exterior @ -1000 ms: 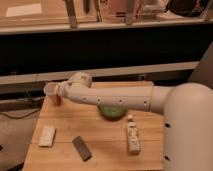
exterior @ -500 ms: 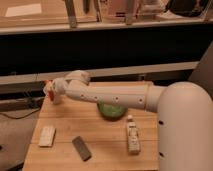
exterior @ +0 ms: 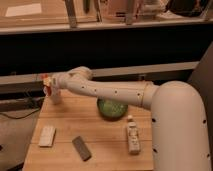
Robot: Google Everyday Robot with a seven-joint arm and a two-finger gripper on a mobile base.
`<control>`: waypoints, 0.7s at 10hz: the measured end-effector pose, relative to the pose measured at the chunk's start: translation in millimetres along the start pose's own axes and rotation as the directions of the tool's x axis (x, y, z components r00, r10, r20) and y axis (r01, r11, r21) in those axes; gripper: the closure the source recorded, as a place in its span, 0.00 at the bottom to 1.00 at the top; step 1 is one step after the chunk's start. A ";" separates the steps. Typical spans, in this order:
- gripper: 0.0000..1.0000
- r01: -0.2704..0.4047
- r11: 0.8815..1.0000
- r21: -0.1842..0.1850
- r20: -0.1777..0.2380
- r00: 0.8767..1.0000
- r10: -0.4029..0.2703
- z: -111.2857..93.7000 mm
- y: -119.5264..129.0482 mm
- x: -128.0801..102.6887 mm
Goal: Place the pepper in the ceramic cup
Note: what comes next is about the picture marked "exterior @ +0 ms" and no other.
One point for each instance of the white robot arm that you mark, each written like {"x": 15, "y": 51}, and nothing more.
{"x": 180, "y": 138}

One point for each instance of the green bowl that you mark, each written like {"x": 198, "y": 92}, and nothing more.
{"x": 111, "y": 110}

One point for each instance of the white squeeze bottle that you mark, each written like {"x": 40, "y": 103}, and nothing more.
{"x": 134, "y": 146}

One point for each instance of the white rectangular block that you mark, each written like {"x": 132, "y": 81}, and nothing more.
{"x": 47, "y": 136}

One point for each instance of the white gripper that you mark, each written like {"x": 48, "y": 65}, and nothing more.
{"x": 52, "y": 83}

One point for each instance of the dark panel at right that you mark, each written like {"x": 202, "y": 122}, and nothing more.
{"x": 202, "y": 77}

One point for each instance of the dark grey rectangular block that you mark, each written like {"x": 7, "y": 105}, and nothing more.
{"x": 81, "y": 148}

